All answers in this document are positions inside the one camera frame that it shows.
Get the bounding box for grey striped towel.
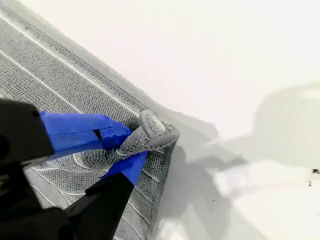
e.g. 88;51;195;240
0;0;182;240

